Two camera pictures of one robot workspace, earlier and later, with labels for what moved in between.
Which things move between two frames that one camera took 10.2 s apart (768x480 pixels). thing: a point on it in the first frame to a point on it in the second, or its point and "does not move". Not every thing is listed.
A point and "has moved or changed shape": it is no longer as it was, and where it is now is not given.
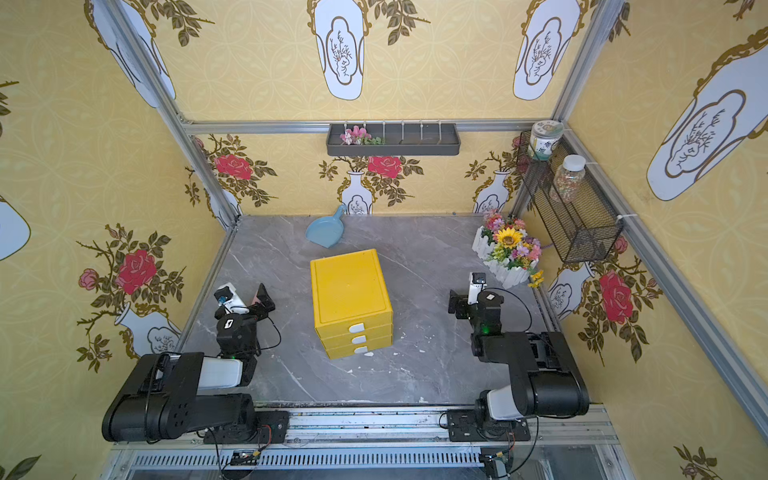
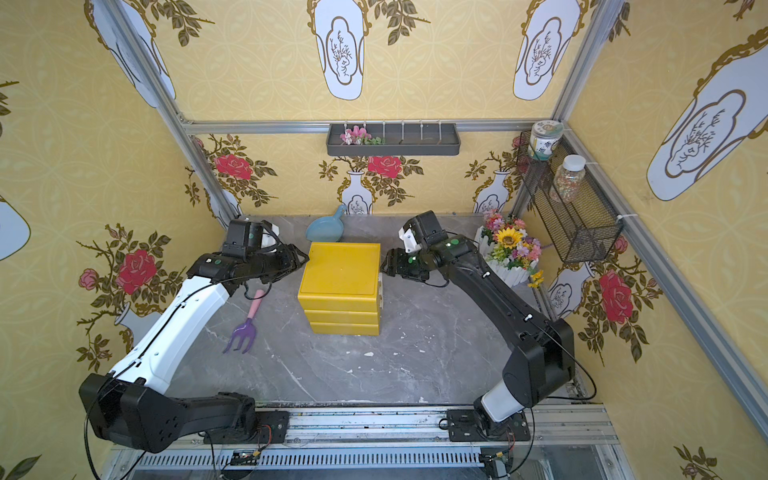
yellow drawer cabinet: x=352 y=311 has moved or changed shape
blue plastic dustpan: x=327 y=230 does not move
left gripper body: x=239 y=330 to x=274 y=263
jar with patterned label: x=543 y=137 does not move
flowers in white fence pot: x=507 y=251 does not move
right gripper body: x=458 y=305 to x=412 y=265
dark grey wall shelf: x=393 y=139 does not move
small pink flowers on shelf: x=358 y=136 does not move
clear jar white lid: x=568 y=178 does not move
